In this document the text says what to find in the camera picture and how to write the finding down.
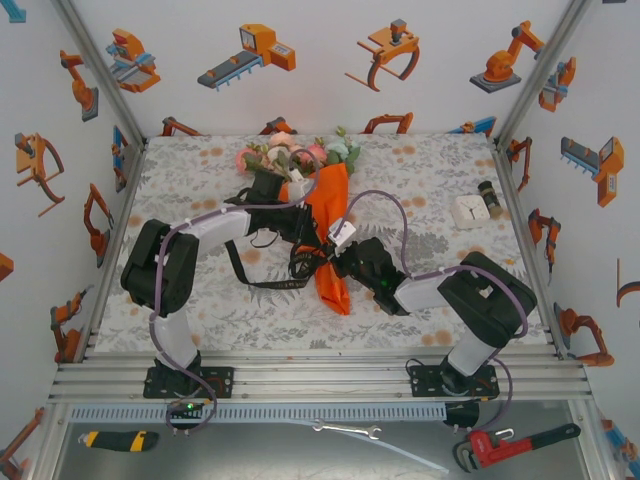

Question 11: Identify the orange wrapping paper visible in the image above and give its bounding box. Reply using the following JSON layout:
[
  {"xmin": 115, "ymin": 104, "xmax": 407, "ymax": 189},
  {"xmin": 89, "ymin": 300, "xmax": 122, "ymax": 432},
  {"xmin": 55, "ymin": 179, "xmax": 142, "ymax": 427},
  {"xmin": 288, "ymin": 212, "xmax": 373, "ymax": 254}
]
[{"xmin": 279, "ymin": 162, "xmax": 352, "ymax": 316}]

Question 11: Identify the black ribbon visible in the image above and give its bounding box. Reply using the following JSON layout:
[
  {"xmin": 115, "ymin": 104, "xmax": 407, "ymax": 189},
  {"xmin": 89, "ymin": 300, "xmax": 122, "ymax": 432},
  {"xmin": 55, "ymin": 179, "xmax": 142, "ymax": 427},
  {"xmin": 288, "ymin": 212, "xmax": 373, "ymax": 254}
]
[{"xmin": 223, "ymin": 239, "xmax": 351, "ymax": 290}]

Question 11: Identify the artificial flower bouquet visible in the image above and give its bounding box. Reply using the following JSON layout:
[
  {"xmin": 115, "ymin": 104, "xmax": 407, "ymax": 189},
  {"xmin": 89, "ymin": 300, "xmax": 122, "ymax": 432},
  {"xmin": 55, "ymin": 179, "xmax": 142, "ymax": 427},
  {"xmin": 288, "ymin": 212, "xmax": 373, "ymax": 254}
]
[{"xmin": 234, "ymin": 125, "xmax": 362, "ymax": 184}]

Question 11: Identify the floral print tablecloth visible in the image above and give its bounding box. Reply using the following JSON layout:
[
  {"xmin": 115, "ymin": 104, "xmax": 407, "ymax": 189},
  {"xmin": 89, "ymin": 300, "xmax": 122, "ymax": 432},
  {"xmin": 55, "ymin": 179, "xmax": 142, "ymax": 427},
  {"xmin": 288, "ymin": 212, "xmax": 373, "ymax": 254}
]
[{"xmin": 94, "ymin": 133, "xmax": 551, "ymax": 351}]

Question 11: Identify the white square clock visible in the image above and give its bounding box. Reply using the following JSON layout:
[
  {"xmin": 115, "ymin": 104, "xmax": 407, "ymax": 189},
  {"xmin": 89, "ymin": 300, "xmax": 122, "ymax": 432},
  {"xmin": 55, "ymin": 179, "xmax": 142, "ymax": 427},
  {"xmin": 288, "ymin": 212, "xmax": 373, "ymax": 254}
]
[{"xmin": 452, "ymin": 193, "xmax": 490, "ymax": 230}]

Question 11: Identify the small brown jar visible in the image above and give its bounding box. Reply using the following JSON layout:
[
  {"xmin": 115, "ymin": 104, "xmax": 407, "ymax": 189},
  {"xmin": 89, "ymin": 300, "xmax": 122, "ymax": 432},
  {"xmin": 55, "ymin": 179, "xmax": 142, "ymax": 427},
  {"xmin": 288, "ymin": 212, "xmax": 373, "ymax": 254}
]
[{"xmin": 477, "ymin": 180, "xmax": 504, "ymax": 220}]

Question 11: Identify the silver open-end wrench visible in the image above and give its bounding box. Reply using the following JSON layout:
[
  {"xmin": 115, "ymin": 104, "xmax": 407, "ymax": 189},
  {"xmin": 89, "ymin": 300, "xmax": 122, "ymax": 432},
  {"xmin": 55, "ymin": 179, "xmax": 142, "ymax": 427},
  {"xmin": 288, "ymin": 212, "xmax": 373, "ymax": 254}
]
[{"xmin": 312, "ymin": 419, "xmax": 382, "ymax": 441}]

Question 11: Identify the black controller box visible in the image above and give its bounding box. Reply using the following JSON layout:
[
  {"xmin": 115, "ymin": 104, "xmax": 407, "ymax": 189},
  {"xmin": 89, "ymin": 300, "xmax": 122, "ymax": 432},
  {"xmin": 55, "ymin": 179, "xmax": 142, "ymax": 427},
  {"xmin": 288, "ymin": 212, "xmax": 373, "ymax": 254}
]
[{"xmin": 444, "ymin": 402, "xmax": 481, "ymax": 431}]

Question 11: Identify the pale plastic strip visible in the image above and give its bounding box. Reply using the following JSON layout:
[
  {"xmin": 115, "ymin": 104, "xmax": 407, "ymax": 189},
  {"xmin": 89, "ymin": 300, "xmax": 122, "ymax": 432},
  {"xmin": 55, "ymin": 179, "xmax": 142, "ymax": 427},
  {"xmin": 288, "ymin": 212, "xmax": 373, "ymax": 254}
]
[{"xmin": 344, "ymin": 430, "xmax": 450, "ymax": 474}]

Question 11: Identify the black controller board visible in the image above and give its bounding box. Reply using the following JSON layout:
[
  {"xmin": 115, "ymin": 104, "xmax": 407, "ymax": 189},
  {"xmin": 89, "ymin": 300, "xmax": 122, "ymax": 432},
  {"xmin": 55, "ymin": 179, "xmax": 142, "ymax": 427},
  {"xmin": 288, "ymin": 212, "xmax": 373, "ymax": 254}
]
[{"xmin": 167, "ymin": 398, "xmax": 209, "ymax": 421}]

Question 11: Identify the red pipe wrench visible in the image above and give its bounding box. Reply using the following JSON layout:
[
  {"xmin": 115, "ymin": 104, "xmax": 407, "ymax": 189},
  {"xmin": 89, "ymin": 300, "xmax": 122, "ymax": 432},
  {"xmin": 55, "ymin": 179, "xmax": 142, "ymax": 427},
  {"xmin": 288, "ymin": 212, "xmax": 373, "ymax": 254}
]
[{"xmin": 452, "ymin": 423, "xmax": 582, "ymax": 474}]

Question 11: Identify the yellow black utility knife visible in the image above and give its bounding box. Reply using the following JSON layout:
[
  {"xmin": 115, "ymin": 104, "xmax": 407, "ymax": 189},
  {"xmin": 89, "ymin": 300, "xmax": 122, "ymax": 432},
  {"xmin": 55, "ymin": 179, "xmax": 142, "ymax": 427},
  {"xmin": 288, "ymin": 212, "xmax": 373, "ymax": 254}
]
[{"xmin": 78, "ymin": 429, "xmax": 160, "ymax": 454}]

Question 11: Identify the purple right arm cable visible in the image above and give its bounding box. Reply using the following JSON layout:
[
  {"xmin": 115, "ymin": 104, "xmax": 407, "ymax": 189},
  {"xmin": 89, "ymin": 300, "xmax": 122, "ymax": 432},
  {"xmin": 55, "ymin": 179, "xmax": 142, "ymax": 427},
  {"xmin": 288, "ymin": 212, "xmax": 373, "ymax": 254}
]
[{"xmin": 337, "ymin": 188, "xmax": 530, "ymax": 434}]

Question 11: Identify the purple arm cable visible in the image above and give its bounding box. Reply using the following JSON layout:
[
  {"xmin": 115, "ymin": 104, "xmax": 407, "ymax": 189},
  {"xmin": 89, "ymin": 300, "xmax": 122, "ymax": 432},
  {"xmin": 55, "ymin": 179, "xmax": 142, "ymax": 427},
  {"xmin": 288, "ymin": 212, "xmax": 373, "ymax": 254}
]
[
  {"xmin": 337, "ymin": 188, "xmax": 530, "ymax": 434},
  {"xmin": 148, "ymin": 148, "xmax": 322, "ymax": 437}
]

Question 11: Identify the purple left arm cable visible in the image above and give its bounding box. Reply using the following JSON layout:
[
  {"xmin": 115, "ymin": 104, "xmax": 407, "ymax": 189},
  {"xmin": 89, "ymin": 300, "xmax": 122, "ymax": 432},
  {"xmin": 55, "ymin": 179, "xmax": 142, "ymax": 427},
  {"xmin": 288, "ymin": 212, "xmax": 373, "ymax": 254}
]
[{"xmin": 148, "ymin": 148, "xmax": 322, "ymax": 437}]

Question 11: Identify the aluminium table edge rail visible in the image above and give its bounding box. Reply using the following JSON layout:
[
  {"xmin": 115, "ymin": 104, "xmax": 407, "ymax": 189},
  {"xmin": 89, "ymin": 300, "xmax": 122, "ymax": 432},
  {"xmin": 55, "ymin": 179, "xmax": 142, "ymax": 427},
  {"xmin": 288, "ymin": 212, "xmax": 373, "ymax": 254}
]
[{"xmin": 47, "ymin": 349, "xmax": 596, "ymax": 404}]

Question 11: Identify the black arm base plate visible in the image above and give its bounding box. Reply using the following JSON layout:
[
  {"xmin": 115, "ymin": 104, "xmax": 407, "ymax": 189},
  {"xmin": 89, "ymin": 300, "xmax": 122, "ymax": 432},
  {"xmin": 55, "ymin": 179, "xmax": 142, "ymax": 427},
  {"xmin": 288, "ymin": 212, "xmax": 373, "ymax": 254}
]
[
  {"xmin": 408, "ymin": 364, "xmax": 501, "ymax": 401},
  {"xmin": 143, "ymin": 366, "xmax": 236, "ymax": 400}
]

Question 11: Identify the slotted grey cable tray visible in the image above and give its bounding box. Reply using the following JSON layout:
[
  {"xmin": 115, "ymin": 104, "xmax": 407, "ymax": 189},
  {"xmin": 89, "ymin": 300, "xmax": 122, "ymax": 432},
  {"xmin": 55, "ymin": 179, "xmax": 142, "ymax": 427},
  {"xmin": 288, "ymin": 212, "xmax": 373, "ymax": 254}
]
[{"xmin": 67, "ymin": 403, "xmax": 447, "ymax": 424}]

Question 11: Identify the aluminium frame post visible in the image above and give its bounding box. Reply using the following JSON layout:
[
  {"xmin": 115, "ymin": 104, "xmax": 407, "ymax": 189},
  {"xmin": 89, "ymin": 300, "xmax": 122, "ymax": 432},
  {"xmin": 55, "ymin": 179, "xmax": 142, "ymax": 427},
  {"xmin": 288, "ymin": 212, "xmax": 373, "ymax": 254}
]
[
  {"xmin": 49, "ymin": 0, "xmax": 149, "ymax": 146},
  {"xmin": 492, "ymin": 0, "xmax": 596, "ymax": 146}
]

